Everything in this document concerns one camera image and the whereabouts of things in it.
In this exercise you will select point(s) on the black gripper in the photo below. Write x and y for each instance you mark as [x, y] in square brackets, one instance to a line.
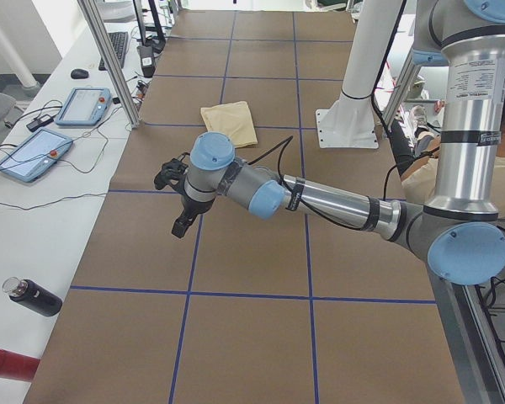
[192, 206]

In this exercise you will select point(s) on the cream long-sleeve graphic shirt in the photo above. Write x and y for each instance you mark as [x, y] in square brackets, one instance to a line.
[233, 120]

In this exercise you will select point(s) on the far blue teach pendant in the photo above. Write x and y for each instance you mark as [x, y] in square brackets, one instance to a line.
[84, 107]

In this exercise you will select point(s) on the blue teach pendant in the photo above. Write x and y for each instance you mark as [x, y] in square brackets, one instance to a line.
[33, 157]
[84, 107]

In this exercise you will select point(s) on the near blue teach pendant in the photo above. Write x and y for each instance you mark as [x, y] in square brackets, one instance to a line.
[33, 157]

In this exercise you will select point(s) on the black bottle clear cap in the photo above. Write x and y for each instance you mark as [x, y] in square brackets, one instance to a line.
[32, 296]

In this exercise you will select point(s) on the small black adapter box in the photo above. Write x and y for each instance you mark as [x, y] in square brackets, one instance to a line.
[40, 122]

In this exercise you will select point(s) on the black computer mouse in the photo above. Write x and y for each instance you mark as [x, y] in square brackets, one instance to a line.
[79, 73]

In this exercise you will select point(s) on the black keyboard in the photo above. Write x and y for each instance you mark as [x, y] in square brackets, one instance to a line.
[120, 42]

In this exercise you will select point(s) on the red cylinder bottle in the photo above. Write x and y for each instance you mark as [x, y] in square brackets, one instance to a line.
[16, 366]

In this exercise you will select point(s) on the seated person beige shirt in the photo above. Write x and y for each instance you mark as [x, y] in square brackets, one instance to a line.
[417, 165]

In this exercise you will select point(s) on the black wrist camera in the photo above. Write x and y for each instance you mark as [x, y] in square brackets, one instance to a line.
[172, 174]

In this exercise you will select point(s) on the aluminium frame post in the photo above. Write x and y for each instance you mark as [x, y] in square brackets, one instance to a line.
[96, 24]

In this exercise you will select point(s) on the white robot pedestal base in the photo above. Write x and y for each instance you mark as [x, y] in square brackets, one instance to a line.
[350, 121]

